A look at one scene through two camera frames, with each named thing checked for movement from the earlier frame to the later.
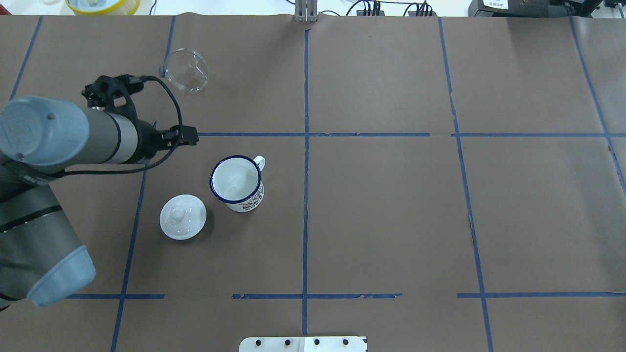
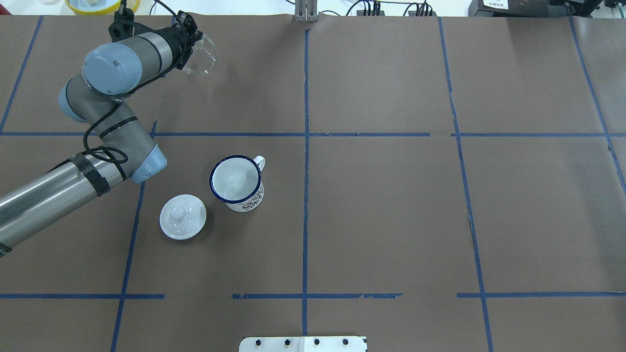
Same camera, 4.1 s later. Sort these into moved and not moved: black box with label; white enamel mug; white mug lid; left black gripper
Moved: left black gripper
Not moved: white mug lid; black box with label; white enamel mug
